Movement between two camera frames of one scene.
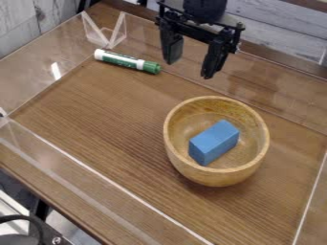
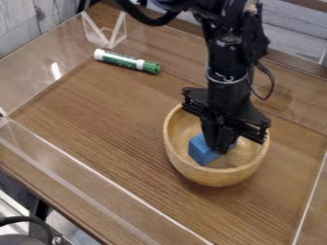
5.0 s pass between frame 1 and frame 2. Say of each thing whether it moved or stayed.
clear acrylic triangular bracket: stayed
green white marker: stayed
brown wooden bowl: stayed
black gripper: moved
